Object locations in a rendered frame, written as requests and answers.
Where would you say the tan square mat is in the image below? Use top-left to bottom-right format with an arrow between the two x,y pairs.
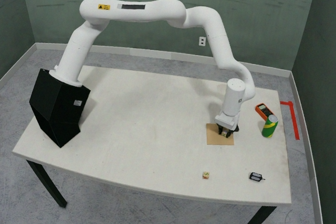
206,123 -> 234,145

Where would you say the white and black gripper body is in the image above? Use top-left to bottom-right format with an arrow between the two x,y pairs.
219,109 -> 239,130

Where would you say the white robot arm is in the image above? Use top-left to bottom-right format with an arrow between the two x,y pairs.
49,0 -> 256,129

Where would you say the green and yellow drink can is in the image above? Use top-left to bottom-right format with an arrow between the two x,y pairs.
262,115 -> 278,137

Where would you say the orange multimeter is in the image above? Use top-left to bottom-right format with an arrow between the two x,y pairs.
255,103 -> 274,121

